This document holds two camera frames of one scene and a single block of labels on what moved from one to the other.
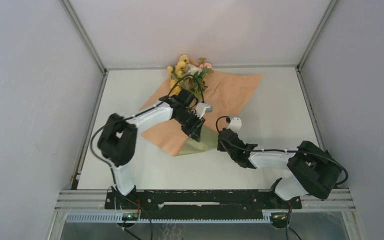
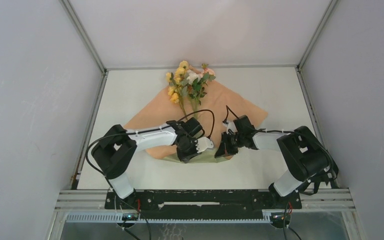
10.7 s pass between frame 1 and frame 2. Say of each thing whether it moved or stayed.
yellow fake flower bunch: moved
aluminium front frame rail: stayed
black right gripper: moved
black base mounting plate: stayed
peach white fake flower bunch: moved
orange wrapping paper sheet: moved
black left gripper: moved
